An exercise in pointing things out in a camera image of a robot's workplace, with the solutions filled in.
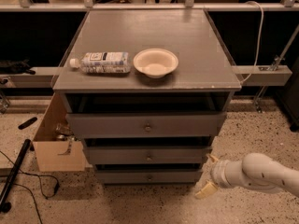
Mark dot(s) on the grey drawer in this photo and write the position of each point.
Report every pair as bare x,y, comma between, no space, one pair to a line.
130,125
145,154
147,176

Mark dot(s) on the clear plastic water bottle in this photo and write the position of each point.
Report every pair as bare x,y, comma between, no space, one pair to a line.
102,63

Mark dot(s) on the small black remote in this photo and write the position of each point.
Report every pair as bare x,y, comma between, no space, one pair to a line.
27,123

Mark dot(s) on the grey three-drawer cabinet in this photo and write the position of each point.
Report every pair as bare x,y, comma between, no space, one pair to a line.
203,82

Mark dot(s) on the black bag on beam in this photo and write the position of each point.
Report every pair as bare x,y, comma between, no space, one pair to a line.
16,67

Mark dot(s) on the grey middle drawer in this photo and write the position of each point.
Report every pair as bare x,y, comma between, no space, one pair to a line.
145,154

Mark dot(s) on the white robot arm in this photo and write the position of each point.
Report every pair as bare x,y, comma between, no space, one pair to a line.
255,171

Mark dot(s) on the open cardboard box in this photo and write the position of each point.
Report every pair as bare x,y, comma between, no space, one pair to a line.
54,153

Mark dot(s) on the diagonal metal strut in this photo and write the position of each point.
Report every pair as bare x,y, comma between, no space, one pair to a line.
273,67

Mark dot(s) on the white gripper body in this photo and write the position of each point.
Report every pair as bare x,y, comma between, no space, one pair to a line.
217,173

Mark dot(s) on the grey top drawer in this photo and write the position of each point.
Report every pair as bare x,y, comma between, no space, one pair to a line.
130,125

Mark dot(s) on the white paper bowl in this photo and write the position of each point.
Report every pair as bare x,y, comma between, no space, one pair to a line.
155,63

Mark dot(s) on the black pole on floor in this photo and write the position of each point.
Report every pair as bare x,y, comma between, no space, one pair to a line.
5,206

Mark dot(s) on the metal railing frame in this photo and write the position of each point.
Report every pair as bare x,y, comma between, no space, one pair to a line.
78,5

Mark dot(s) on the grey bottom drawer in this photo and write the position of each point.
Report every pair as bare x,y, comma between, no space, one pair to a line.
147,176

